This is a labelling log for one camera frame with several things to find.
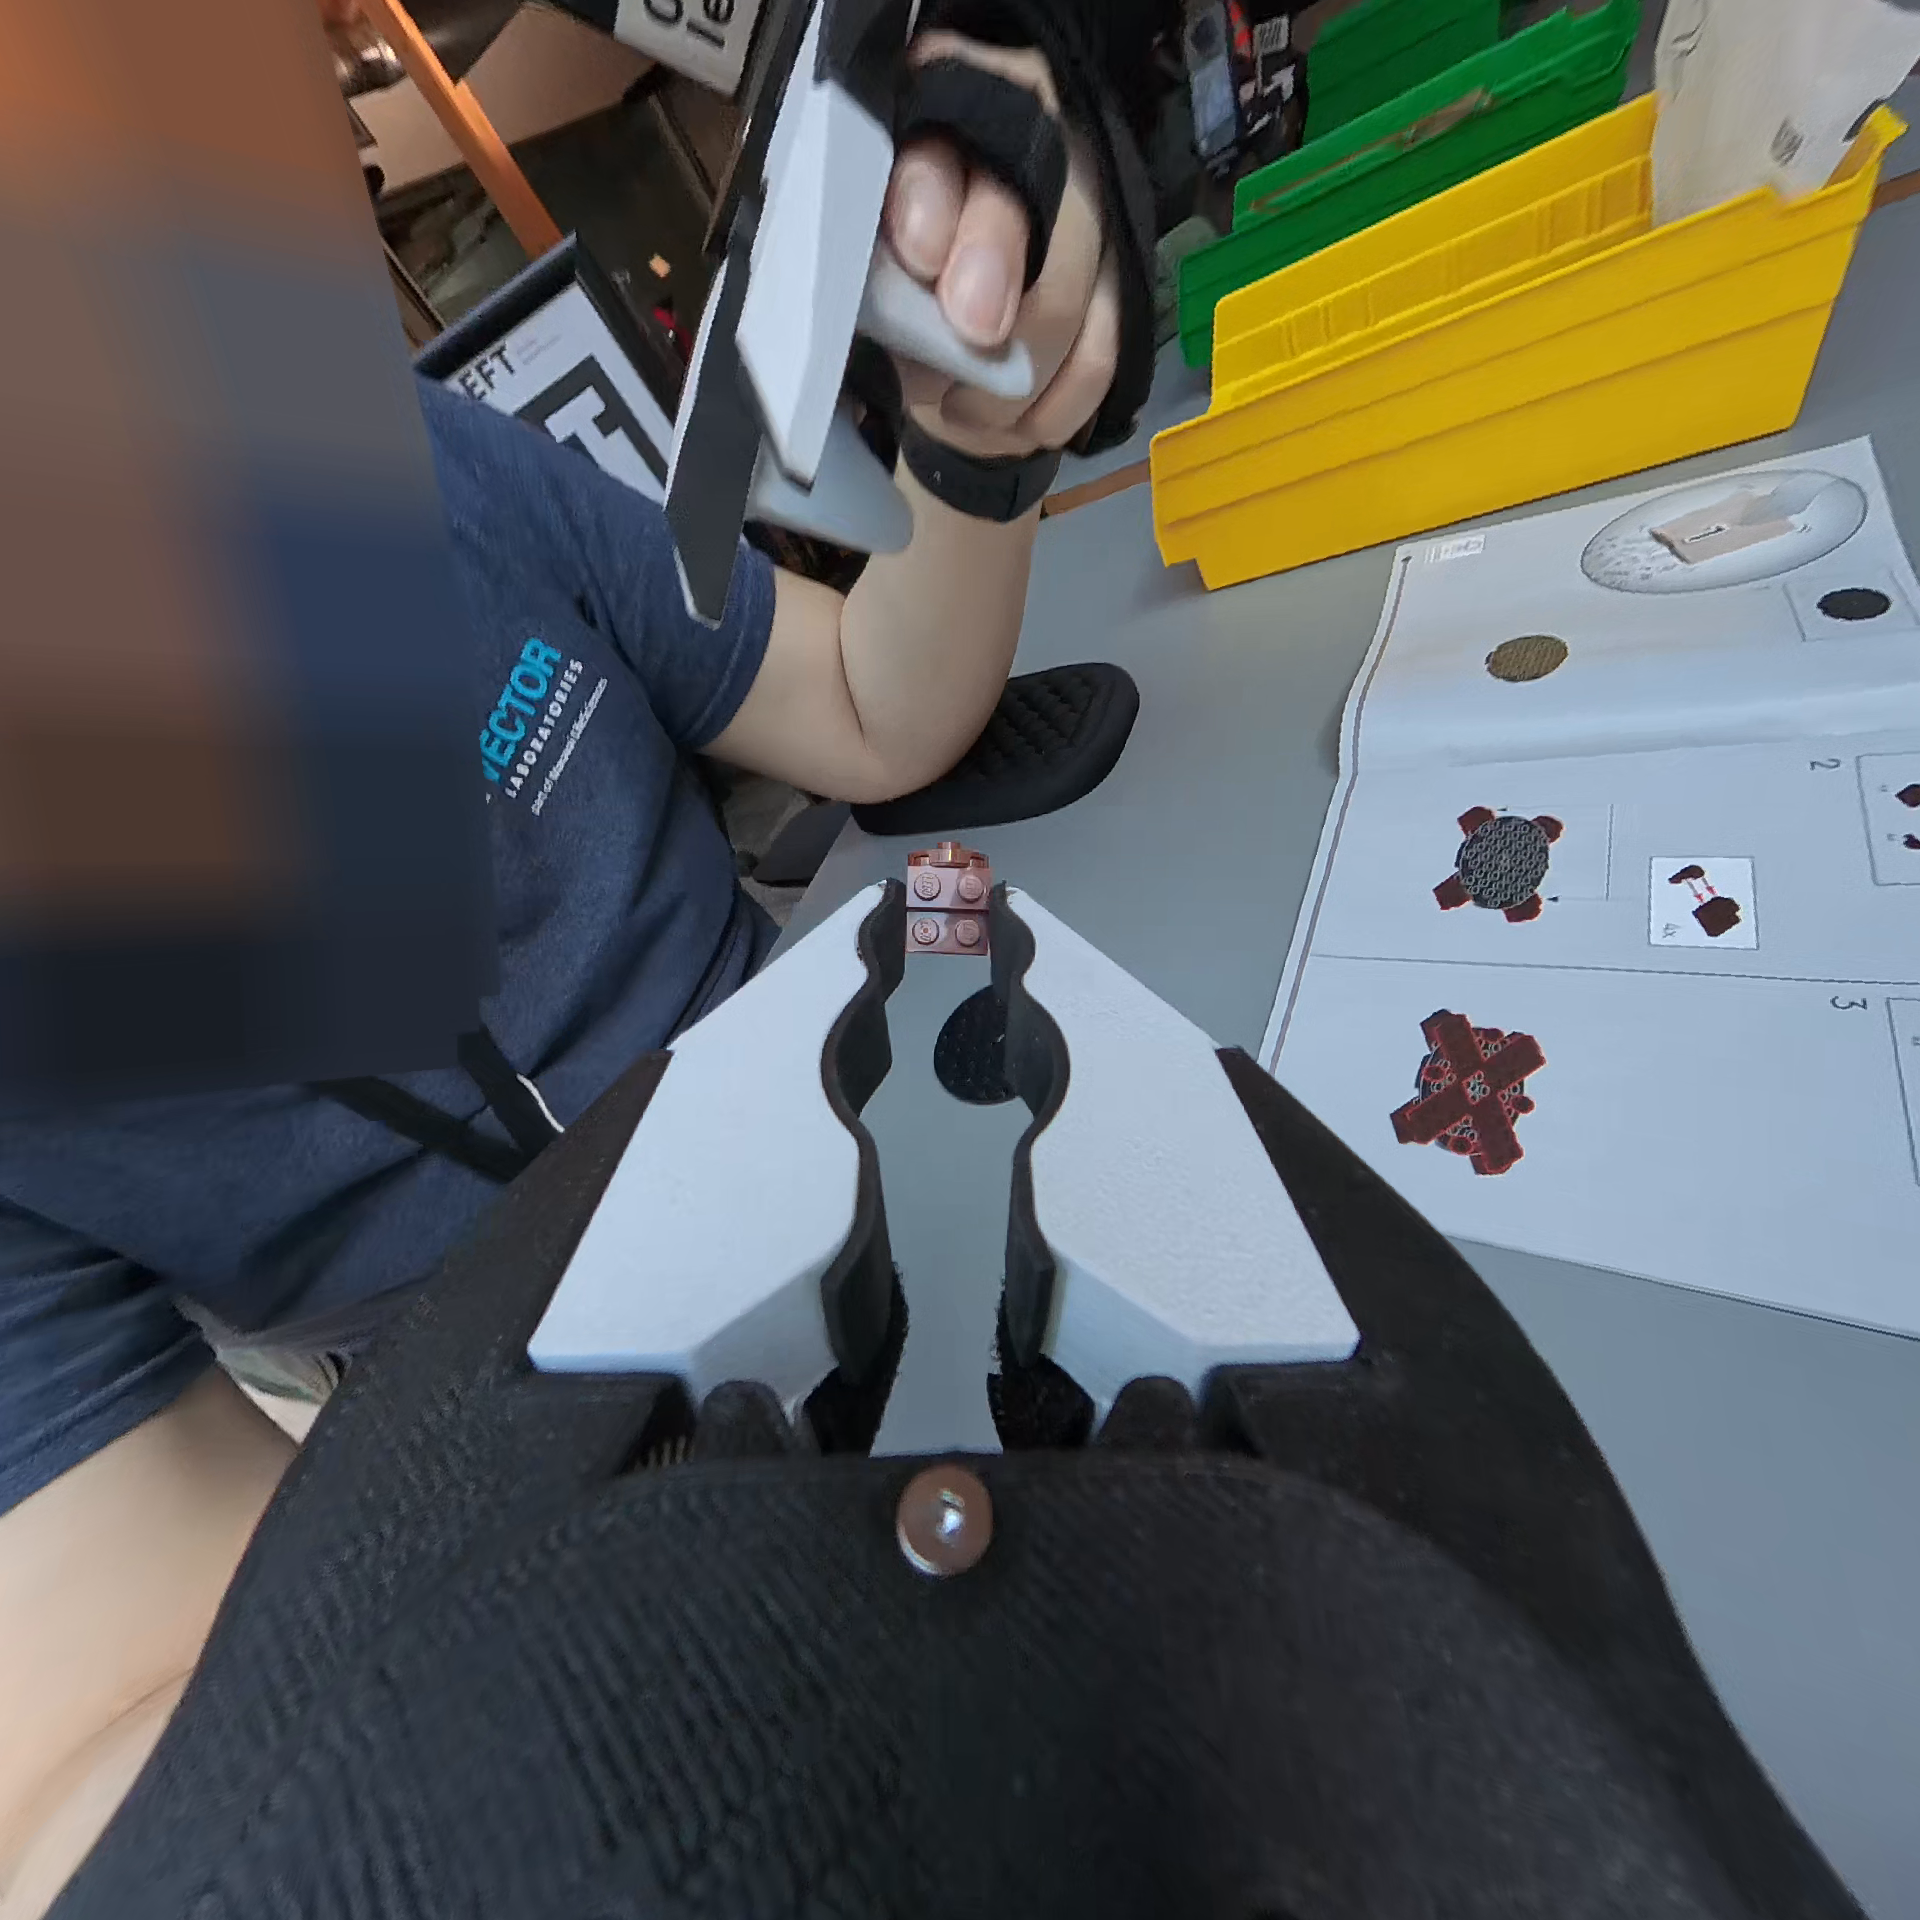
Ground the black wristband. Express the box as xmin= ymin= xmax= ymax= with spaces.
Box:
xmin=897 ymin=417 xmax=1064 ymax=527

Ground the person's left forearm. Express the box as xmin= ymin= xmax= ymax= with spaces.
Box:
xmin=698 ymin=448 xmax=1051 ymax=808

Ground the pale paper bag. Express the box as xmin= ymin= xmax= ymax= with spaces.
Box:
xmin=1651 ymin=0 xmax=1898 ymax=226

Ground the person's navy shirt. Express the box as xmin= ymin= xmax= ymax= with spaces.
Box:
xmin=0 ymin=376 xmax=787 ymax=1518

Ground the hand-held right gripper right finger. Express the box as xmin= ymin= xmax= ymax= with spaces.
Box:
xmin=991 ymin=883 xmax=1363 ymax=1421

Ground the black lanyard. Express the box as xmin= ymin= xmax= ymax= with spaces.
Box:
xmin=305 ymin=1026 xmax=570 ymax=1184

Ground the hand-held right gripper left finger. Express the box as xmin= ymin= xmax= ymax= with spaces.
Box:
xmin=531 ymin=880 xmax=908 ymax=1421

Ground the brown bracket brick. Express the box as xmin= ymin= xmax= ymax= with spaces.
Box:
xmin=907 ymin=839 xmax=995 ymax=956

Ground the grey desk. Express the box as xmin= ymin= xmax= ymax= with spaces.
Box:
xmin=758 ymin=194 xmax=1920 ymax=1920

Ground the yellow plastic bin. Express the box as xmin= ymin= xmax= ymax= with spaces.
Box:
xmin=1210 ymin=88 xmax=1662 ymax=407
xmin=1144 ymin=104 xmax=1909 ymax=590

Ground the person's bare leg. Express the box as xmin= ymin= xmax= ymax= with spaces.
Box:
xmin=0 ymin=1364 xmax=309 ymax=1920

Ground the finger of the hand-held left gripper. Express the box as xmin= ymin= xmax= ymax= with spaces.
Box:
xmin=661 ymin=94 xmax=787 ymax=627
xmin=748 ymin=17 xmax=908 ymax=490

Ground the wooden table leg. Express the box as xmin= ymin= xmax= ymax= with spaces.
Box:
xmin=328 ymin=0 xmax=570 ymax=260

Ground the person's left hand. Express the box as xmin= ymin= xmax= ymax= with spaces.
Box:
xmin=876 ymin=29 xmax=1156 ymax=462

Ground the black round studded plate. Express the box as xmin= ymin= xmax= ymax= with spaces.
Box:
xmin=934 ymin=981 xmax=1040 ymax=1110

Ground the white instruction booklet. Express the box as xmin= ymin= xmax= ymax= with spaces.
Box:
xmin=1254 ymin=436 xmax=1920 ymax=1340

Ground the green plastic bin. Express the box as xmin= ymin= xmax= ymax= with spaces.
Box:
xmin=1299 ymin=0 xmax=1510 ymax=141
xmin=1180 ymin=0 xmax=1641 ymax=370

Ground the black framed white sign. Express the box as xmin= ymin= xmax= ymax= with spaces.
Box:
xmin=412 ymin=233 xmax=676 ymax=505

